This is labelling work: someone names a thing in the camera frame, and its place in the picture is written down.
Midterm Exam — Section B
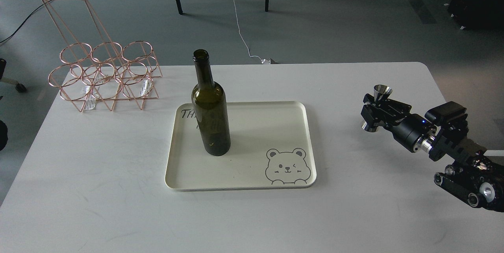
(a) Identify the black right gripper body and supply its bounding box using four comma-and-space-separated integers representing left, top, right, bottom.
384, 105, 436, 153

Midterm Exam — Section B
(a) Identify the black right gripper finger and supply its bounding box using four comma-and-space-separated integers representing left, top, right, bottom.
361, 105, 394, 132
363, 94, 411, 113

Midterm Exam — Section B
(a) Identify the steel double jigger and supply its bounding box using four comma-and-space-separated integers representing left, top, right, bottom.
361, 84, 393, 133

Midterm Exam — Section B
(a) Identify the dark green wine bottle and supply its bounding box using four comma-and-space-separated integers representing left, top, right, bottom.
191, 49, 231, 156

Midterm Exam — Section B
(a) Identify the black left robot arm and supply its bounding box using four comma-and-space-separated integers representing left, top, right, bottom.
0, 58, 27, 151

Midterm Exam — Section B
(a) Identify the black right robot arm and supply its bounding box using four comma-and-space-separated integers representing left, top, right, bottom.
361, 93, 503, 212

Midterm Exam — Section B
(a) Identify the cream bear serving tray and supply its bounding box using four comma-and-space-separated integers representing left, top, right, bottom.
165, 101, 317, 191

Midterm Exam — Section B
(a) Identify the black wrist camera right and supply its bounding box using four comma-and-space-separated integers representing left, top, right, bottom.
425, 101, 468, 126

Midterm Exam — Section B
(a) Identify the white floor cable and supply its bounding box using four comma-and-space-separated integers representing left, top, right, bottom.
227, 0, 272, 65

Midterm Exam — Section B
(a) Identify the copper wire wine rack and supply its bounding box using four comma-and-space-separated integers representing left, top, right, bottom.
41, 0, 163, 113

